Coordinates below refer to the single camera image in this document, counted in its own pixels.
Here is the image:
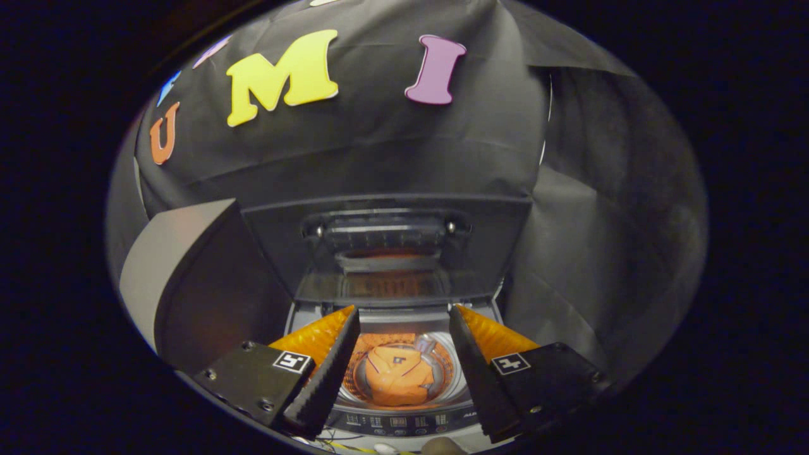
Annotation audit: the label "black cables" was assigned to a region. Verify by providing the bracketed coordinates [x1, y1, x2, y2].
[308, 428, 381, 454]

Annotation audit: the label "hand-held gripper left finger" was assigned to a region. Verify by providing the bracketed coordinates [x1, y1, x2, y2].
[193, 305, 362, 440]

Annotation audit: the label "grey cabinet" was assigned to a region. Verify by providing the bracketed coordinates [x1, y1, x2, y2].
[119, 198, 295, 375]

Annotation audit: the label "orange yellow shirt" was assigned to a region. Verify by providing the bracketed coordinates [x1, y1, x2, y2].
[363, 344, 437, 407]

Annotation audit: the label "grey washing machine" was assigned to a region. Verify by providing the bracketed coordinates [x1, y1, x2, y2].
[284, 297, 508, 453]

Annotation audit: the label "black backdrop cloth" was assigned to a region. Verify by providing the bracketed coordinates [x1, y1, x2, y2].
[104, 0, 709, 387]

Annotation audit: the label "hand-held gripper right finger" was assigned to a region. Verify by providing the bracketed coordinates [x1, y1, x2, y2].
[448, 303, 612, 444]

